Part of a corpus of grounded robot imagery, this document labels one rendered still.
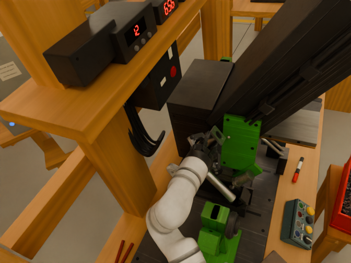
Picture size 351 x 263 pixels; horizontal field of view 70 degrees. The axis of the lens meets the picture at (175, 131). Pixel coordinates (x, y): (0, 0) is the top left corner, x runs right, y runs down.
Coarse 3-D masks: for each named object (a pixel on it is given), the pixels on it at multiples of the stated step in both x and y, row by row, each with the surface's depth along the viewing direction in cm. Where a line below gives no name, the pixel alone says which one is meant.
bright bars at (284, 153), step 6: (270, 144) 94; (276, 144) 96; (276, 150) 95; (282, 150) 97; (288, 150) 97; (282, 156) 96; (282, 162) 97; (276, 168) 101; (282, 168) 99; (282, 174) 102
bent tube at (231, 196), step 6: (210, 132) 75; (216, 132) 78; (210, 138) 77; (216, 138) 75; (222, 138) 77; (210, 144) 79; (222, 144) 76; (210, 174) 86; (210, 180) 86; (216, 180) 86; (216, 186) 87; (222, 186) 86; (222, 192) 87; (228, 192) 87; (228, 198) 87; (234, 198) 87
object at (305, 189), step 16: (320, 96) 129; (320, 112) 122; (320, 128) 115; (288, 144) 112; (320, 144) 110; (288, 160) 106; (304, 160) 105; (288, 176) 101; (304, 176) 100; (288, 192) 97; (304, 192) 96; (272, 224) 90; (272, 240) 86; (288, 256) 82; (304, 256) 81
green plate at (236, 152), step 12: (228, 120) 79; (240, 120) 77; (228, 132) 81; (240, 132) 79; (252, 132) 77; (228, 144) 84; (240, 144) 81; (252, 144) 80; (228, 156) 86; (240, 156) 84; (252, 156) 82; (240, 168) 87
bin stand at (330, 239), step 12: (336, 168) 111; (324, 180) 121; (336, 180) 108; (324, 192) 121; (336, 192) 104; (324, 204) 128; (324, 216) 103; (324, 228) 99; (324, 240) 98; (336, 240) 94; (348, 240) 91; (312, 252) 112; (324, 252) 106
